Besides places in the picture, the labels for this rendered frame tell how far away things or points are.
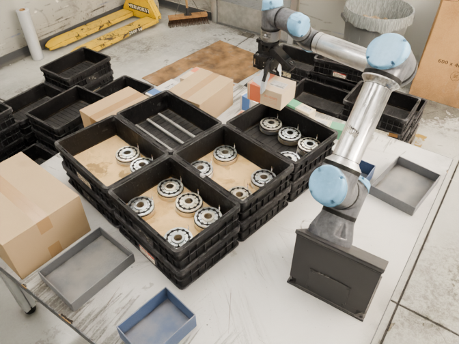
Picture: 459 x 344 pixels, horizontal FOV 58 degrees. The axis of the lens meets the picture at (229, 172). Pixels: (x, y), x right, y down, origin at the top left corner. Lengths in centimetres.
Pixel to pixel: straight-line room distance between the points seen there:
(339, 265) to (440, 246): 151
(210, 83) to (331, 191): 120
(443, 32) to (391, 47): 271
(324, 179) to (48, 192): 101
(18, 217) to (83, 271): 30
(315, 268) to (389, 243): 43
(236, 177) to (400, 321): 120
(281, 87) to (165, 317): 96
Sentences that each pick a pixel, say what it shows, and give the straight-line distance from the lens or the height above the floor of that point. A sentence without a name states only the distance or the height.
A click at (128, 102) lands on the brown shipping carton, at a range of 216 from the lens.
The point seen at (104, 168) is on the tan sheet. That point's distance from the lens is 184.
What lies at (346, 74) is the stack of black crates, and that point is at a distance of 312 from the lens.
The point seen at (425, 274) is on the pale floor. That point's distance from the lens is 265.
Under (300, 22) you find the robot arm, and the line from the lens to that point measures 153.
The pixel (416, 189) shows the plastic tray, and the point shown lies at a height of 70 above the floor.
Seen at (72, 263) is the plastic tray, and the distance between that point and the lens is 169.
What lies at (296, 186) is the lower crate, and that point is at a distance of 174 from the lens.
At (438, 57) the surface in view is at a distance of 406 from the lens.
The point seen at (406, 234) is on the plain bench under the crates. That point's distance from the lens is 182.
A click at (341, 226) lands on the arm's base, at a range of 139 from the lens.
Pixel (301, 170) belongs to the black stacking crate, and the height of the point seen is 87.
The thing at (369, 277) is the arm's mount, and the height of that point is 93.
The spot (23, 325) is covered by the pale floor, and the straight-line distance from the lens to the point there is 248.
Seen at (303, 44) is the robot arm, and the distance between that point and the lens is 164.
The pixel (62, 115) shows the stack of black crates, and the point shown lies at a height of 49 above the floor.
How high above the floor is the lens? 200
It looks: 42 degrees down
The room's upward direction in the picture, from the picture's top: straight up
